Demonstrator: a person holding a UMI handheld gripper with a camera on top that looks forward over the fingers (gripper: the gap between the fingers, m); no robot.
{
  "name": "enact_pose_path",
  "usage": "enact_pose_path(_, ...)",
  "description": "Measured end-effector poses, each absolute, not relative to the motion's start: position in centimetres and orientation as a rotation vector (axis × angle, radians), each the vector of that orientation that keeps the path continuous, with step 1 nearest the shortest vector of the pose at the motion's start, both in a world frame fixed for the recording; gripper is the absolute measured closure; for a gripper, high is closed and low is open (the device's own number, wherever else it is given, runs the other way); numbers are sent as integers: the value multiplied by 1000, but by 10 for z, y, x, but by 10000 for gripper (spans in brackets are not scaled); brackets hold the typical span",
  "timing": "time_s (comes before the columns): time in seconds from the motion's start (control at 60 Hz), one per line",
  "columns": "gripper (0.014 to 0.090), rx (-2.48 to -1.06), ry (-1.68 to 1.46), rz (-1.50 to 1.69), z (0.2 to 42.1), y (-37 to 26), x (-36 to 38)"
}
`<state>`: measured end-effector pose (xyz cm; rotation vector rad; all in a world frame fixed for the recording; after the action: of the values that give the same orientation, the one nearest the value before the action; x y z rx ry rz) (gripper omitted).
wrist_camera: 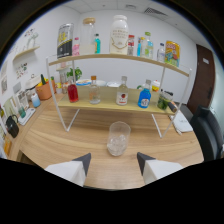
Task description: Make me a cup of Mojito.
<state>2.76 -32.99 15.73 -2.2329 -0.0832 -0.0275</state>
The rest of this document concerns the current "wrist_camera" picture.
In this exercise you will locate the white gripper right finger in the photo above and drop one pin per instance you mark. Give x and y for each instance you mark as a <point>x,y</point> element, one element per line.
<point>156,168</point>

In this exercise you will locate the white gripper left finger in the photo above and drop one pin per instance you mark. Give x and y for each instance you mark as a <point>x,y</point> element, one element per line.
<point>71,170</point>

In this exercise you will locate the soda water can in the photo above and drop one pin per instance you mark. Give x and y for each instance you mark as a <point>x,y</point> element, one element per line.
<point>65,41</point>

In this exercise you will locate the clear glass cup with ice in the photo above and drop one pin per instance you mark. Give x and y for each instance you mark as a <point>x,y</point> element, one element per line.
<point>118,141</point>

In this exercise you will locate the green cup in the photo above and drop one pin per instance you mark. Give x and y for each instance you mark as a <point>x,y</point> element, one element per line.
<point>22,112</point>

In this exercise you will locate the white notebook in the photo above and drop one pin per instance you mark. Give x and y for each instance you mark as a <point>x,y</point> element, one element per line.
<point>182,122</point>

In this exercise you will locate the black chair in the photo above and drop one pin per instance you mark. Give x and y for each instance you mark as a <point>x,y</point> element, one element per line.
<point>208,133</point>

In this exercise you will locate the white scale tray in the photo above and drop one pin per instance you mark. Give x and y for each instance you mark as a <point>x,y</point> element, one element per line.
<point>27,116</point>

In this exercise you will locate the blue liquid bottle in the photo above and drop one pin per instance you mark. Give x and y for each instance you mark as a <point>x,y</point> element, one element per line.
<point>144,98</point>

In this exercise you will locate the black kettle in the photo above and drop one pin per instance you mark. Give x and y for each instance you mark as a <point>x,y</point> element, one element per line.
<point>12,127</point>

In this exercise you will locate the red liquid bottle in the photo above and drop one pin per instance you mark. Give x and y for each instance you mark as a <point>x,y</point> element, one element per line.
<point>73,93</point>

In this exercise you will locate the small white blue bottle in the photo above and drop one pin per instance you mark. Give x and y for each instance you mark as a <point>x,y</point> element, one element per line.
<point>35,100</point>

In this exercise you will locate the clear bottle with orange cap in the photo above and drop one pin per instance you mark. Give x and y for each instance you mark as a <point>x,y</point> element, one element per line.
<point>94,93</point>

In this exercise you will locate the white two-tier wooden shelf rack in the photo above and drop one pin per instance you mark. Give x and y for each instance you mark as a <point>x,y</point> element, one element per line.
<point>110,98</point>

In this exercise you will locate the orange basket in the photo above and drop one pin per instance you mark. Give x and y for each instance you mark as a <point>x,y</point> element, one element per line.
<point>44,91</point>

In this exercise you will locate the blue rimmed bowl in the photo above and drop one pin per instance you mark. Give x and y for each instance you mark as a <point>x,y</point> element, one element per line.
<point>83,82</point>

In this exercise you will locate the white bowl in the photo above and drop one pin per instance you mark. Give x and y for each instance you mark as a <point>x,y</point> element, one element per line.
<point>101,83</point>

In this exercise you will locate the green potted plant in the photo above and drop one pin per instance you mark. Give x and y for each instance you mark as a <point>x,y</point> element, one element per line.
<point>77,72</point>

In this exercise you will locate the brown door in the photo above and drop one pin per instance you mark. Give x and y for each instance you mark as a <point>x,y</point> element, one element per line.
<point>203,80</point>

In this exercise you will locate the clear bottle with blue cap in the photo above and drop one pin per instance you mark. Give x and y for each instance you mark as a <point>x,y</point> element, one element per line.
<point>161,53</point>

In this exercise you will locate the yellow colourful drink can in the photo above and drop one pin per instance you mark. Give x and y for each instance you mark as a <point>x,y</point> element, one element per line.
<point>172,53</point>

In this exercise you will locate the blue bottle with yellow cap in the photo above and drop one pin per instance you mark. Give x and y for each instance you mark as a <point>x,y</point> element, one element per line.
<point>139,48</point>

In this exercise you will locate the pink liquid bottle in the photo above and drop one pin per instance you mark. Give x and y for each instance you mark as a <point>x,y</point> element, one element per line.
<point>76,48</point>

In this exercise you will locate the clear bottle with green cap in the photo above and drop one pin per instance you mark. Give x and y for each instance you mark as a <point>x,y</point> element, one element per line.
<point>149,46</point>

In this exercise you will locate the small teal liquid bottle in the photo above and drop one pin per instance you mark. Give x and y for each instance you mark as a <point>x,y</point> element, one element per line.
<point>97,45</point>

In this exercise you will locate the glass vase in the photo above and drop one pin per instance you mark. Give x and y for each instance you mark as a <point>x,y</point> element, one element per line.
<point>32,41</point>

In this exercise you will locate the clear jar with cork lid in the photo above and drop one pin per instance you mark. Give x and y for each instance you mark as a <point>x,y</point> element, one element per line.
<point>87,36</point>

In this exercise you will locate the large white milk bottle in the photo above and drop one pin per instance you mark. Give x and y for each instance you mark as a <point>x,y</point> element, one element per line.
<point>119,36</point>

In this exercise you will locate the ceiling air vent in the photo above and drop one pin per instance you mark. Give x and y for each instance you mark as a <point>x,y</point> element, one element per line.
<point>155,11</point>

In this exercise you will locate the wooden wall shelf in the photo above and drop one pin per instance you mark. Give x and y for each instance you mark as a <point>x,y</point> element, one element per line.
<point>26,52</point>

